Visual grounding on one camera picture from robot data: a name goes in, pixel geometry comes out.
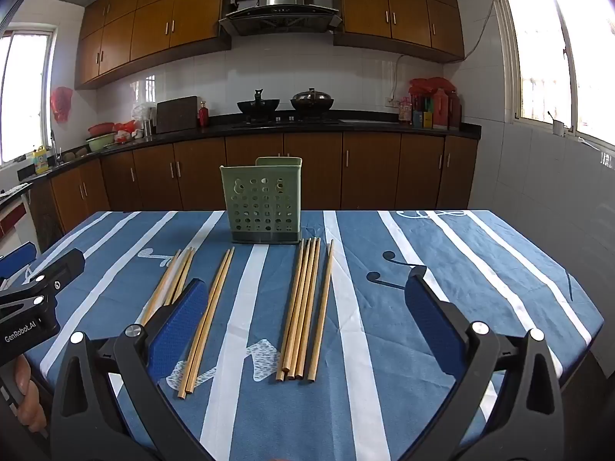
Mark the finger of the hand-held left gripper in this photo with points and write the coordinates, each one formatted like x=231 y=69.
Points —
x=17 y=258
x=62 y=269

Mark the gas stove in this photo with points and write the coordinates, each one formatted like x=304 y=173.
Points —
x=288 y=119

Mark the black kitchen countertop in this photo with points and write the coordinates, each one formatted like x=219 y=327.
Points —
x=374 y=122

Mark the red plastic bag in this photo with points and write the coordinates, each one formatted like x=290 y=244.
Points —
x=430 y=85

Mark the dark brown cutting board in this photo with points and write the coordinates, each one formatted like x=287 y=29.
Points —
x=178 y=115

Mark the metal faucet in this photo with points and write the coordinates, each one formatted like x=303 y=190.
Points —
x=55 y=146

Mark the white plastic bag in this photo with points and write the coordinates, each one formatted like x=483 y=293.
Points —
x=143 y=111

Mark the wooden chopstick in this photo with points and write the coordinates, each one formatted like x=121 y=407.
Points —
x=322 y=307
x=298 y=307
x=163 y=281
x=178 y=273
x=303 y=307
x=290 y=312
x=203 y=324
x=186 y=269
x=210 y=321
x=309 y=307

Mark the small kitchen window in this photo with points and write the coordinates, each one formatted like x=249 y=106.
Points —
x=24 y=96

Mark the blue white striped tablecloth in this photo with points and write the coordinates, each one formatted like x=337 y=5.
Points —
x=298 y=418

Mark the red bottle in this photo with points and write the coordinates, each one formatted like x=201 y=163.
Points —
x=204 y=116

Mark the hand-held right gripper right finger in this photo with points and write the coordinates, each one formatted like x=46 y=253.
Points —
x=432 y=319

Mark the red basin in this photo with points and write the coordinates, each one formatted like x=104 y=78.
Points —
x=101 y=128

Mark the dark lidded wok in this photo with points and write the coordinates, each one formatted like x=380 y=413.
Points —
x=312 y=101

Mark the orange red jug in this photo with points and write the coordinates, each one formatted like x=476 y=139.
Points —
x=440 y=110

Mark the black wok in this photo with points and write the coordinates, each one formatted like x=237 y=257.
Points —
x=257 y=105

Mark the yellow detergent bottle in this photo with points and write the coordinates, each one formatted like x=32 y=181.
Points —
x=40 y=161

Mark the row of wooden base cabinets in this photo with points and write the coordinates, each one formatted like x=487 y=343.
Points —
x=312 y=168

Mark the red bag on wall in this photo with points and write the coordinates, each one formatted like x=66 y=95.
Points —
x=61 y=103

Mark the large kitchen window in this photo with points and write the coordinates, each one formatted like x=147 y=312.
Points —
x=543 y=48

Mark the green perforated utensil holder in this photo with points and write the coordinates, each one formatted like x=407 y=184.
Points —
x=262 y=201

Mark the red and white bag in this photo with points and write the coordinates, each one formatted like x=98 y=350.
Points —
x=125 y=132

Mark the person's left hand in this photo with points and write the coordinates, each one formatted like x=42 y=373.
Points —
x=30 y=394

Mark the dark brown jug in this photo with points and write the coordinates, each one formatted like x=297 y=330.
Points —
x=454 y=110

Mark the white cup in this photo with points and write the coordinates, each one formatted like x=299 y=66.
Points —
x=558 y=127

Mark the row of wooden wall cabinets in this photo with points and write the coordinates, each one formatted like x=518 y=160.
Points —
x=153 y=19

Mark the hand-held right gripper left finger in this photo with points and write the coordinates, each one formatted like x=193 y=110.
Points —
x=178 y=329

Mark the green basin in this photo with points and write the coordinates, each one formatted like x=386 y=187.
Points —
x=100 y=143

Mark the pink packet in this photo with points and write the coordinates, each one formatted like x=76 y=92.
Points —
x=405 y=110

